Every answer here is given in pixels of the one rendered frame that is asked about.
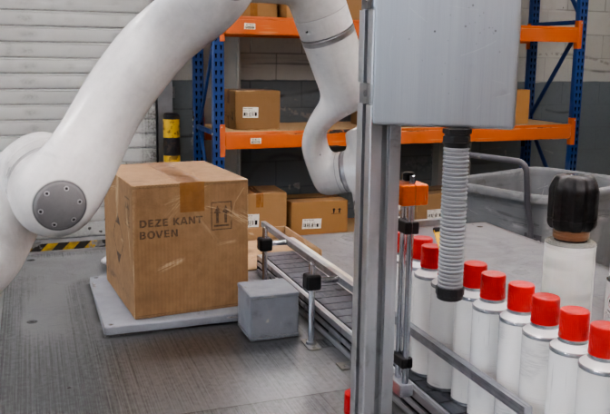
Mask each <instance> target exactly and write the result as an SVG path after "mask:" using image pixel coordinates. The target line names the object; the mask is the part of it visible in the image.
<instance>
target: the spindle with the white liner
mask: <svg viewBox="0 0 610 414"><path fill-rule="evenodd" d="M599 194H600V192H599V187H598V184H597V181H596V179H595V177H594V176H591V175H587V174H582V173H561V174H557V175H556V176H555V177H554V178H553V180H552V182H551V183H550V185H549V189H548V203H547V216H546V221H547V224H548V225H549V226H550V227H551V228H553V236H550V237H547V238H546V239H545V248H544V259H543V277H542V287H541V292H549V293H553V294H556V295H558V296H559V297H560V299H561V301H560V309H561V308H562V307H563V306H567V305H573V306H580V307H584V308H586V309H588V310H589V311H590V321H591V314H592V299H593V290H594V276H595V254H596V242H595V241H592V240H590V239H589V237H590V232H592V231H593V230H594V229H595V228H596V226H597V217H598V206H599Z"/></svg>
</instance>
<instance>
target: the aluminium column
mask: <svg viewBox="0 0 610 414"><path fill-rule="evenodd" d="M374 28H375V7H372V8H370V9H363V10H359V75H358V82H359V83H362V84H373V61H374ZM400 147H401V126H395V125H375V124H373V122H372V103H358V113H357V151H356V188H355V226H354V263H353V301H352V339H351V376H350V414H392V387H393V360H394V334H395V307H396V280H397V253H398V201H399V174H400Z"/></svg>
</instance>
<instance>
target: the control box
mask: <svg viewBox="0 0 610 414"><path fill-rule="evenodd" d="M522 1H523V0H375V28H374V61H373V94H372V122H373V124H375V125H395V126H421V127H447V128H473V129H498V130H511V129H514V127H515V123H516V108H517V78H518V62H519V46H520V31H521V15H522Z"/></svg>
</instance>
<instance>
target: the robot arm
mask: <svg viewBox="0 0 610 414"><path fill-rule="evenodd" d="M250 3H264V4H280V5H286V6H288V7H289V9H290V11H291V14H292V17H293V20H294V23H295V25H296V27H297V30H298V33H299V36H300V40H301V42H302V45H303V48H304V50H305V53H306V55H307V58H308V60H309V63H310V67H311V70H312V72H313V74H314V77H315V80H316V83H317V85H318V87H319V90H320V101H319V103H318V105H317V106H316V108H315V109H314V111H313V113H312V114H311V116H310V119H309V120H308V122H307V124H306V127H305V129H304V133H303V136H302V153H303V157H304V160H305V163H306V166H307V169H308V171H309V174H310V178H311V180H312V182H313V185H314V186H315V188H316V189H317V191H318V192H320V193H321V194H324V195H334V194H341V193H345V192H351V193H352V198H353V204H354V211H355V188H356V151H357V127H356V128H353V129H350V130H349V131H347V132H346V134H345V137H346V145H347V147H346V150H345V151H342V152H337V153H334V152H333V151H332V150H331V149H330V147H329V144H328V140H327V132H328V130H329V128H330V127H331V126H332V125H333V124H334V123H336V122H338V121H339V120H341V119H342V118H344V117H346V116H348V115H350V114H352V113H355V112H356V111H357V110H358V104H360V102H359V82H358V75H359V39H358V36H357V33H356V30H355V27H354V24H353V21H352V18H351V15H350V12H349V7H348V4H347V1H346V0H154V1H152V2H151V3H150V4H149V5H148V6H146V7H145V8H144V9H143V10H142V11H141V12H140V13H139V14H138V15H137V16H136V17H135V18H134V19H133V20H131V21H130V22H129V23H128V24H127V25H126V27H125V28H124V29H123V30H122V31H121V32H120V33H119V34H118V35H117V36H116V37H115V39H114V40H113V42H112V43H111V44H110V46H109V47H108V48H107V49H106V51H105V52H104V53H103V55H102V56H101V58H100V59H99V61H98V62H97V63H96V65H95V66H94V68H93V70H92V71H91V72H90V73H89V74H88V76H87V78H86V79H85V81H84V83H83V85H82V86H81V88H80V90H79V92H78V93H77V95H76V96H75V98H74V100H73V102H72V104H71V105H70V107H69V109H68V111H67V112H66V114H65V116H64V118H63V120H62V121H61V122H60V123H59V125H58V126H57V128H56V129H55V131H54V133H48V132H35V133H29V134H26V135H24V136H22V137H20V138H19V139H17V140H15V141H14V142H12V143H11V144H10V145H8V146H7V147H6V148H5V149H4V150H3V151H2V152H1V153H0V293H1V292H2V291H3V290H4V289H5V288H6V287H7V286H8V285H9V284H10V282H11V281H12V280H13V279H14V278H15V276H16V275H17V273H18V272H19V271H20V270H21V268H22V266H23V265H24V263H25V260H26V258H27V256H28V254H29V252H30V250H31V248H32V246H33V244H34V241H35V239H36V237H37V235H40V236H44V237H49V238H50V237H63V236H67V235H70V234H72V233H74V232H77V231H79V230H80V229H82V228H83V227H84V226H85V224H87V223H88V222H89V221H90V220H91V219H92V218H93V216H94V215H95V213H96V212H97V210H98V209H99V207H100V206H101V204H102V202H103V199H104V198H105V196H106V194H107V193H108V191H109V189H110V187H111V184H112V182H113V179H114V177H115V175H116V174H117V171H118V169H119V167H120V165H121V162H122V160H123V157H124V155H125V153H126V151H127V148H128V146H129V144H130V142H131V140H132V138H133V136H134V134H135V132H136V130H137V128H138V126H139V125H140V123H141V121H142V119H143V117H144V116H145V115H146V114H147V112H148V111H149V109H150V108H151V106H152V105H153V103H154V102H155V101H156V99H157V98H158V97H159V95H160V94H161V93H162V91H163V90H164V89H165V87H166V86H167V85H168V83H169V82H170V81H171V80H172V79H173V77H174V76H175V75H176V74H177V73H178V72H179V71H180V70H181V69H182V67H183V66H184V65H185V64H186V63H187V62H188V61H189V60H190V59H192V58H193V57H194V56H195V55H196V54H198V53H199V52H200V51H201V49H203V48H204V47H205V46H207V45H208V44H210V43H211V42H212V41H214V40H215V39H216V38H218V37H219V36H220V35H222V34H223V33H224V32H225V31H226V30H228V29H229V28H230V27H231V26H232V25H233V24H234V23H235V22H236V21H237V20H238V19H239V18H240V16H241V15H242V14H243V13H244V11H245V10H246V9H247V7H248V6H249V4H250Z"/></svg>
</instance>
